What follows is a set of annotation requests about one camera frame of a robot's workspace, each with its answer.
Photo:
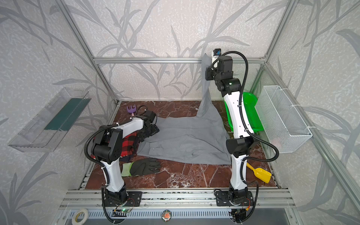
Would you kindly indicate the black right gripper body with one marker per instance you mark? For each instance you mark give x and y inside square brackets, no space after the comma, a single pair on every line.
[209,74]

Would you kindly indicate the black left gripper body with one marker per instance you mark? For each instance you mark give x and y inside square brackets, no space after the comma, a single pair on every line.
[153,128]

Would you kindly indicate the grey long sleeve shirt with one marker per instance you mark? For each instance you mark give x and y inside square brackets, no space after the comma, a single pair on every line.
[193,140]

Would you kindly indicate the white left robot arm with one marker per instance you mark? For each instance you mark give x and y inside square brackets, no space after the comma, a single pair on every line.
[112,171]

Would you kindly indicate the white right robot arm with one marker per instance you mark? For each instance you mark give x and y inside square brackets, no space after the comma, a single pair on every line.
[231,88]

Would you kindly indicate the red black plaid shirt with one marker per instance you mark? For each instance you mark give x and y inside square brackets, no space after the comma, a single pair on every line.
[128,146]

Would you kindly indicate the purple pink toy rake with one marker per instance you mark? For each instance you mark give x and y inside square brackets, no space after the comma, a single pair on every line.
[132,109]

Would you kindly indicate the black green work glove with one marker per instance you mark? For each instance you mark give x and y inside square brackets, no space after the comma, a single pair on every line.
[141,167]

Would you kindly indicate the green plastic basket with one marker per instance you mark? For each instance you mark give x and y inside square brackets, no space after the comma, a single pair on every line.
[250,115]

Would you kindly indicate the round red emblem button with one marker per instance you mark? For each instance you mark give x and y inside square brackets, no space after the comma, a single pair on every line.
[166,215]

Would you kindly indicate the white tape roll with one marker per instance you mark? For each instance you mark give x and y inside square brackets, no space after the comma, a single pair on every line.
[80,217]

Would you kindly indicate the yellow toy shovel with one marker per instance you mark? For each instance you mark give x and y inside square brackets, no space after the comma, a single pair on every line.
[260,173]

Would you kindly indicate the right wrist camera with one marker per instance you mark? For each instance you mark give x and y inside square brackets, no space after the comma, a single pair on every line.
[216,53]

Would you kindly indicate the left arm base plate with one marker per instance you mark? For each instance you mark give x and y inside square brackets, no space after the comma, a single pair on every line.
[132,198]

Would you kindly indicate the white wire mesh basket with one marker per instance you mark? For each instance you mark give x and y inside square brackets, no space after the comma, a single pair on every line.
[282,123]

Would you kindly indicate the aluminium frame rails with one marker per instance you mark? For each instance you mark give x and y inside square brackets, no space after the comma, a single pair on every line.
[334,184]

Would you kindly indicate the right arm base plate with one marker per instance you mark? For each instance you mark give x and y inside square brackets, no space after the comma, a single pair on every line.
[225,198]

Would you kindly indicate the clear plastic wall shelf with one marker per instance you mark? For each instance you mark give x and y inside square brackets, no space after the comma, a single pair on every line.
[48,128]

